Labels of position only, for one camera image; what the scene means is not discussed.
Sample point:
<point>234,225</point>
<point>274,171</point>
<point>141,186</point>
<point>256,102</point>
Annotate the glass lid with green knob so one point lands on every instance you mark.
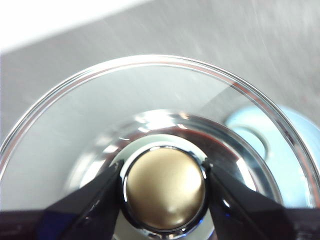
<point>165,180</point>

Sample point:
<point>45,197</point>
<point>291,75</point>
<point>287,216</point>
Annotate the blue plate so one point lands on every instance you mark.
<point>297,130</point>

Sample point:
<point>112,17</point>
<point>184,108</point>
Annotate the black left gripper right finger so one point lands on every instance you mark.
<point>245,212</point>

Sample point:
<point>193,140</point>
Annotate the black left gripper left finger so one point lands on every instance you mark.
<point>82,212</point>

